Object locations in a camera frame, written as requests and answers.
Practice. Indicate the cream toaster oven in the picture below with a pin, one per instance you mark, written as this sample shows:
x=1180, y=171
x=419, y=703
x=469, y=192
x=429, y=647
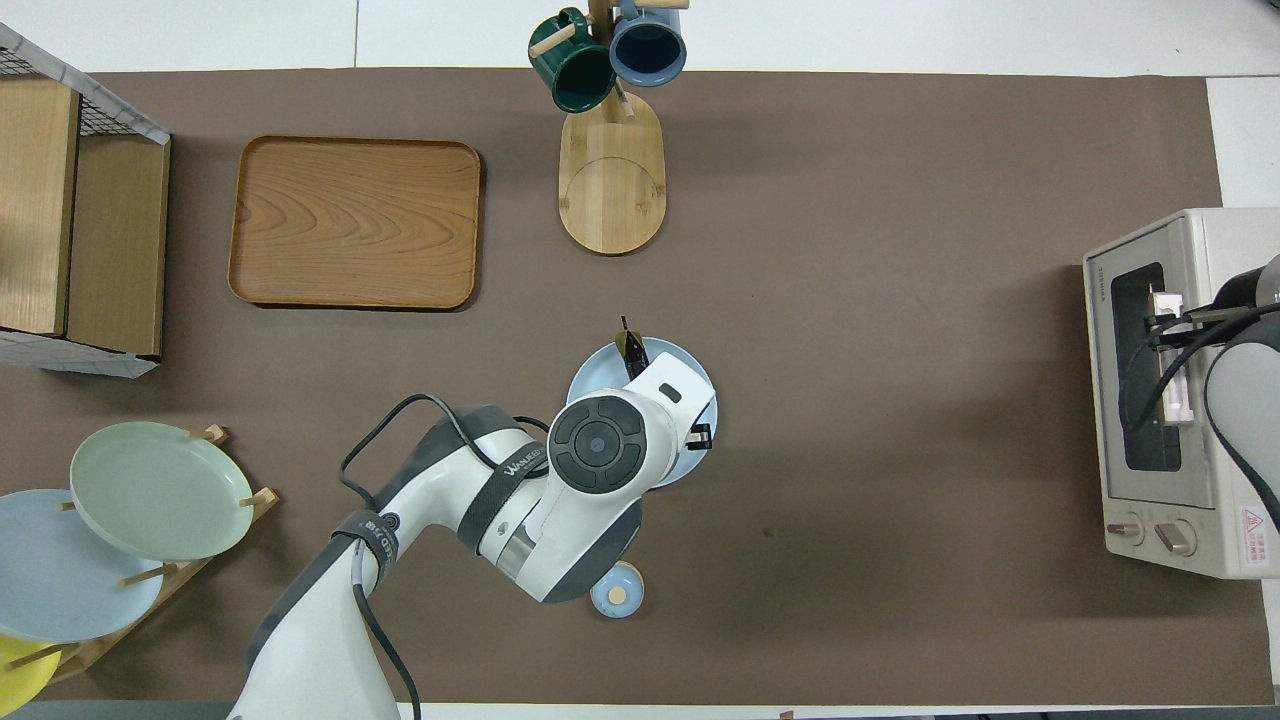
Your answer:
x=1240, y=240

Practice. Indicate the brown table mat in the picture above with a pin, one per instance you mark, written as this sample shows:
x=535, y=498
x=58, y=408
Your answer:
x=850, y=350

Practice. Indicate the silver oven knob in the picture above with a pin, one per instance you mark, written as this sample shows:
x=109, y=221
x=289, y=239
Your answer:
x=1125, y=529
x=1176, y=539

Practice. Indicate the dark purple eggplant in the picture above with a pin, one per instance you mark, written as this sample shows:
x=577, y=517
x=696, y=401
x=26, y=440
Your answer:
x=633, y=345

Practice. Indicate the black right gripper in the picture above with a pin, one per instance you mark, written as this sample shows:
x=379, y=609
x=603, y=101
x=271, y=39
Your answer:
x=1255, y=288

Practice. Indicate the wooden mug tree stand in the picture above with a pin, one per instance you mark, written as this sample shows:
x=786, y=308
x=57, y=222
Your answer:
x=610, y=190

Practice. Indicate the pale green plate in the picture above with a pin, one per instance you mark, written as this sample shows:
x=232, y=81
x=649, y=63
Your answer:
x=160, y=490

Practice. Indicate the wooden serving tray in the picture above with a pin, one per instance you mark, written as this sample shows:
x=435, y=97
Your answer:
x=355, y=220

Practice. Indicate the wooden plate rack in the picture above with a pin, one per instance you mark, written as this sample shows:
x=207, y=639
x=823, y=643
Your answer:
x=262, y=498

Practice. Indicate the glass oven door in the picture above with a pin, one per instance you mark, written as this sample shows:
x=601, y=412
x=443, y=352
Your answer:
x=1100, y=400

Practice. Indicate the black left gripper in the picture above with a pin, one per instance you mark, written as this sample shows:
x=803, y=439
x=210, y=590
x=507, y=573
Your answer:
x=700, y=437

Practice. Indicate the blue ceramic mug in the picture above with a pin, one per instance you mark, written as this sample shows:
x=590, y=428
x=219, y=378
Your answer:
x=648, y=48

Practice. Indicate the dark green ceramic mug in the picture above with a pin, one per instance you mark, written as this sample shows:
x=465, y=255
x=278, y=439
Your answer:
x=575, y=75

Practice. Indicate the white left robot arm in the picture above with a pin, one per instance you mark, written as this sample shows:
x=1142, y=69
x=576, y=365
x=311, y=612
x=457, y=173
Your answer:
x=560, y=520

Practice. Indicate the yellow plate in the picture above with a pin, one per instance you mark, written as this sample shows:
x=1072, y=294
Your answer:
x=20, y=680

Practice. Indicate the light blue racked plate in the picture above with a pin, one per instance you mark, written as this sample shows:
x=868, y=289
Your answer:
x=60, y=580

